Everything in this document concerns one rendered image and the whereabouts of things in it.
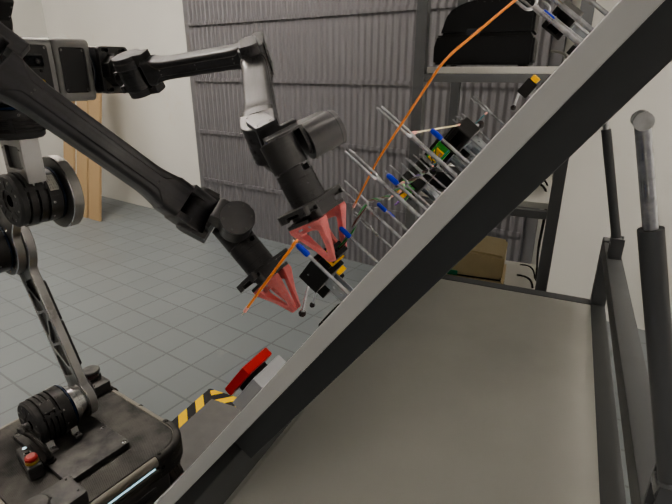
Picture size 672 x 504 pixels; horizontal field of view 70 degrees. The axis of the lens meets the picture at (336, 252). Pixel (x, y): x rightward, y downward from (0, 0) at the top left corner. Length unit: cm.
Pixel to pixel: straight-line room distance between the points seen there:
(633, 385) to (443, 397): 38
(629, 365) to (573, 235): 237
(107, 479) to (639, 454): 151
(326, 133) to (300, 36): 319
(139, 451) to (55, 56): 124
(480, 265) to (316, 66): 242
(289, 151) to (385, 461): 56
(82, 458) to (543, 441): 143
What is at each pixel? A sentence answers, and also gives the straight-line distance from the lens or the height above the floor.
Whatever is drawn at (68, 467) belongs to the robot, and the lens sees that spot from 190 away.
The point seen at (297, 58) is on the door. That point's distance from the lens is 393.
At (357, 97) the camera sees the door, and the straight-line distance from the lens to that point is 362.
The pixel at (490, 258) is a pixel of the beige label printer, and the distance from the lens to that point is 178.
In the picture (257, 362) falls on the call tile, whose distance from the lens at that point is 59.
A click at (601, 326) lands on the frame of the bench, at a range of 151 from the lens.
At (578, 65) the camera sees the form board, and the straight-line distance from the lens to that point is 34.
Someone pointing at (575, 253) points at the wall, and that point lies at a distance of 331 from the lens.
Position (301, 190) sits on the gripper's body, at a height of 128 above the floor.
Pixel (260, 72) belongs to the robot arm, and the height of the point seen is 145.
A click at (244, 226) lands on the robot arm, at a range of 80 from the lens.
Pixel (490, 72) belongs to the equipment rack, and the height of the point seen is 144.
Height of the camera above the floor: 145
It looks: 21 degrees down
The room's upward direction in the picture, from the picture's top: straight up
